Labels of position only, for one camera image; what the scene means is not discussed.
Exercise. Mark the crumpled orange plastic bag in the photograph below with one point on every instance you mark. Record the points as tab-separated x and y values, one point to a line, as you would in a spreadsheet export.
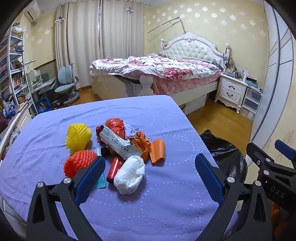
114	126

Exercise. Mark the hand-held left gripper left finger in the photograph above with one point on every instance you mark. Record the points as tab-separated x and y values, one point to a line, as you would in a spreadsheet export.
90	178

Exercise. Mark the orange-brown wrapper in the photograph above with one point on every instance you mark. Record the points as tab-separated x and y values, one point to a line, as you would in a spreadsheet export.
141	141

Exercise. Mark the orange foam fruit net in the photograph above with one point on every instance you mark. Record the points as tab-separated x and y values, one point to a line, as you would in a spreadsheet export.
78	160

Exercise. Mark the teal packet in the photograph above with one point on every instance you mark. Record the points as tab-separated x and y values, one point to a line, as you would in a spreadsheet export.
101	183

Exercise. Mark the white tissue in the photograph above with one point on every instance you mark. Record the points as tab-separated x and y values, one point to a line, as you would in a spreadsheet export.
129	176

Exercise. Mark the yellow foam fruit net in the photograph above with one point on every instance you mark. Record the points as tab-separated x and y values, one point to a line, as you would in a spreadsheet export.
77	136

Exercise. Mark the beige curtain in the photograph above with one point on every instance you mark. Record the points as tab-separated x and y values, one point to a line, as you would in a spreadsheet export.
81	34

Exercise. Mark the bin with black bag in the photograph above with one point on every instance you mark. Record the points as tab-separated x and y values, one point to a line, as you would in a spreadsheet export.
222	148

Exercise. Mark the white low cabinet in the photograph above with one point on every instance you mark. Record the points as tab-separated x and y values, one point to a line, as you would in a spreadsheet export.
22	120

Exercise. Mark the white bed with tufted headboard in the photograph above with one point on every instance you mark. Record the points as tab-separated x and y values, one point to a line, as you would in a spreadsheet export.
192	48

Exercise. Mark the white bookshelf with books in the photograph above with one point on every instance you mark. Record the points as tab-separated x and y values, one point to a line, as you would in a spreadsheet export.
13	76

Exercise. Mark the red cylinder roll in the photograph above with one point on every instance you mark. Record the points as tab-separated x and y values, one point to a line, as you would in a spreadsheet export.
114	169

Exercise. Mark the dark red fuzzy bundle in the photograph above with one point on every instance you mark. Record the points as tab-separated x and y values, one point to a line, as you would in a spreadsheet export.
2	122

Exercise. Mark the thin metal pole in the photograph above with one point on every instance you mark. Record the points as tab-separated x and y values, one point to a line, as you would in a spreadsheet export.
163	25

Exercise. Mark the white printed packet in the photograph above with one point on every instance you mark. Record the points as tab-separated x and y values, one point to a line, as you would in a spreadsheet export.
115	141

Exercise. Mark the blue storage box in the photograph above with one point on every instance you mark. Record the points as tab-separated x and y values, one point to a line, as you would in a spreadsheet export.
45	105

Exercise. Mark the white air conditioner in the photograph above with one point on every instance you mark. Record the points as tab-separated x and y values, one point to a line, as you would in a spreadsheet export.
32	12

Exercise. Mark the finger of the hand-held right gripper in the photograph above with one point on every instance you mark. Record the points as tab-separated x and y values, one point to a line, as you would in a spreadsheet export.
284	149
254	150

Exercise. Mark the pink floral blanket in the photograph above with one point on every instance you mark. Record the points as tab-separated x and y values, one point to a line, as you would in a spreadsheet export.
173	67

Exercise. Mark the white underbed box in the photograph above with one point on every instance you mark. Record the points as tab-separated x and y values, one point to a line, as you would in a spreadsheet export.
195	104

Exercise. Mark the light blue desk chair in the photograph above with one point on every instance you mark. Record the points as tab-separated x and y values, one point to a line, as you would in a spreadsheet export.
64	74

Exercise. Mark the grey study desk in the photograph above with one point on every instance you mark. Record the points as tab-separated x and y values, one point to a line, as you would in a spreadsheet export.
44	84

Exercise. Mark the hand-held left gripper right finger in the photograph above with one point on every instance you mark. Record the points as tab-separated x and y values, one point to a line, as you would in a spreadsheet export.
208	178

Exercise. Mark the clear plastic drawer unit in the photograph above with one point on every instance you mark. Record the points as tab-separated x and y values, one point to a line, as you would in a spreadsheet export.
251	102

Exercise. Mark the purple dotted tablecloth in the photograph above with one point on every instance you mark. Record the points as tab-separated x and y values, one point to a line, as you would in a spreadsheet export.
150	111

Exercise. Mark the white nightstand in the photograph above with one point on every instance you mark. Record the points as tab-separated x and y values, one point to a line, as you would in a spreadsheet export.
231	89

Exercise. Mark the white wardrobe door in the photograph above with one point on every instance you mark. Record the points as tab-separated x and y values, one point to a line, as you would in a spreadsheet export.
277	69

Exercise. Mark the orange plastic sachet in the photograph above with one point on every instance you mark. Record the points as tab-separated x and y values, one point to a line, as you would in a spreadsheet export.
158	150

